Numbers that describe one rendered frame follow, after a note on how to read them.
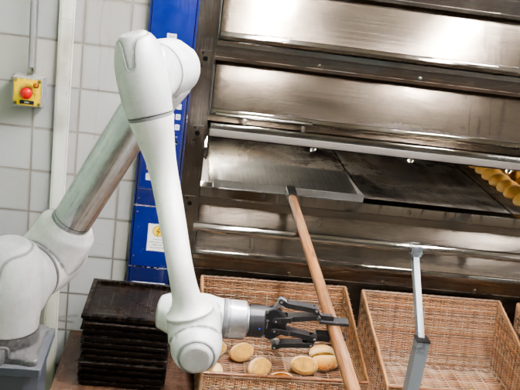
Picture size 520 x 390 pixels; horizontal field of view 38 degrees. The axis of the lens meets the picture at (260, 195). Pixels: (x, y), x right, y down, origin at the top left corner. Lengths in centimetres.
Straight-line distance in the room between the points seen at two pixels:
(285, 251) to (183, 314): 125
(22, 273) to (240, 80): 114
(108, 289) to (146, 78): 121
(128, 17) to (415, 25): 97
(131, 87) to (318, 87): 116
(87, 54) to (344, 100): 89
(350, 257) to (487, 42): 91
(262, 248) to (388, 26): 90
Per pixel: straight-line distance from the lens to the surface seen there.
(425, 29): 270
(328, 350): 283
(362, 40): 262
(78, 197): 191
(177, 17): 255
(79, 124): 267
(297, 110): 263
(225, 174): 284
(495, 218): 294
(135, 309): 254
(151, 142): 163
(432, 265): 291
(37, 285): 186
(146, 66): 160
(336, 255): 281
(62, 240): 194
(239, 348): 275
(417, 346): 235
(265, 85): 262
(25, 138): 271
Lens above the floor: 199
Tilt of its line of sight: 18 degrees down
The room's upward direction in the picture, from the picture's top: 8 degrees clockwise
